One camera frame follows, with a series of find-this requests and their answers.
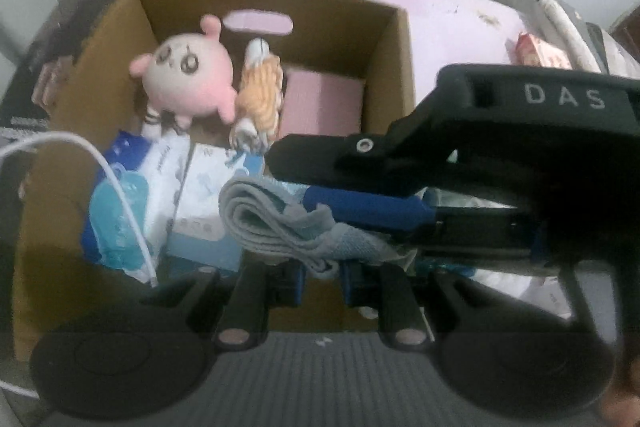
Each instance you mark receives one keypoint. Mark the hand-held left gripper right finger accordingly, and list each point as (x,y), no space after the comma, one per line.
(350,284)

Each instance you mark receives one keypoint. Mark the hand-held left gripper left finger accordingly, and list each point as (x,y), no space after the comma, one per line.
(298,287)

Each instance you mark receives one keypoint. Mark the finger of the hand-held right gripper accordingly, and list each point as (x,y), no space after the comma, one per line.
(365,207)
(310,162)

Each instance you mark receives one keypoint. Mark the pink sponge block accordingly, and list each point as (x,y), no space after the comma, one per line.
(320,102)

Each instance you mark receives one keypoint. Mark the grey towel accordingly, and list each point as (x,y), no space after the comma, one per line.
(270,217)

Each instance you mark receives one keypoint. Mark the cardboard box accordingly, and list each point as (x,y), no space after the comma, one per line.
(325,22)

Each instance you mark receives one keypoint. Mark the blue wet wipes pack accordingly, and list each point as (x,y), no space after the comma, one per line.
(125,207)

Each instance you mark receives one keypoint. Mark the orange knitted plush toy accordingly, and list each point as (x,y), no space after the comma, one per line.
(257,97)

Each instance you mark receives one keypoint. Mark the white rolled plush cushion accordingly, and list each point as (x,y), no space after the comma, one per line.
(565,24)

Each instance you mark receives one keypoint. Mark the white and blue tissue pack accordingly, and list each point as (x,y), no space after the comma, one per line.
(205,202)

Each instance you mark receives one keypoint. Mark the pink round plush toy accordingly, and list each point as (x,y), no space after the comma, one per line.
(185,77)

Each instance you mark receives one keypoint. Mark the white flat packet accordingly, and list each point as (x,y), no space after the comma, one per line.
(530,294)

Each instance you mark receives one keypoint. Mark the dark printed carton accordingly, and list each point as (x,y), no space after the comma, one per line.
(30,107)

